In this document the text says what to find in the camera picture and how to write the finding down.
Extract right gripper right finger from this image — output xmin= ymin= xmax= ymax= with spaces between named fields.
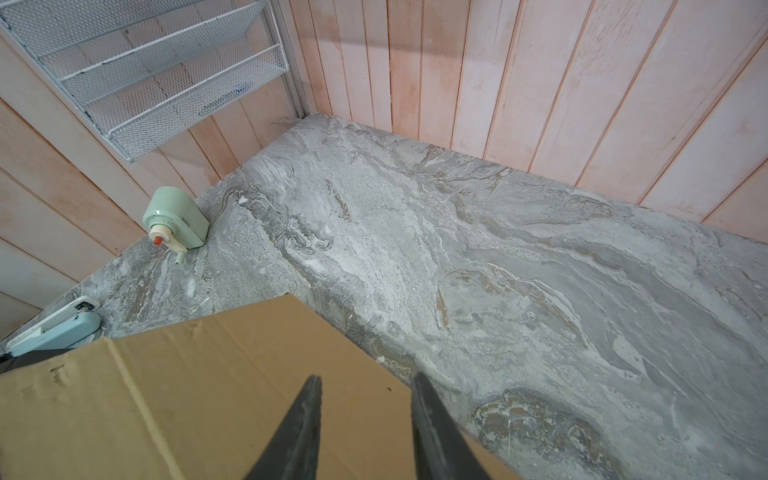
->
xmin=411 ymin=372 xmax=490 ymax=480

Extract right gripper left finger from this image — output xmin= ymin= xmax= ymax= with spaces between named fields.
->
xmin=245 ymin=375 xmax=322 ymax=479

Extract brown cardboard box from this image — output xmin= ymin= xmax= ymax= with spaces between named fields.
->
xmin=1 ymin=295 xmax=420 ymax=479

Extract white wire mesh shelf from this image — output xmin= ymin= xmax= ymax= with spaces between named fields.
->
xmin=1 ymin=1 xmax=289 ymax=162

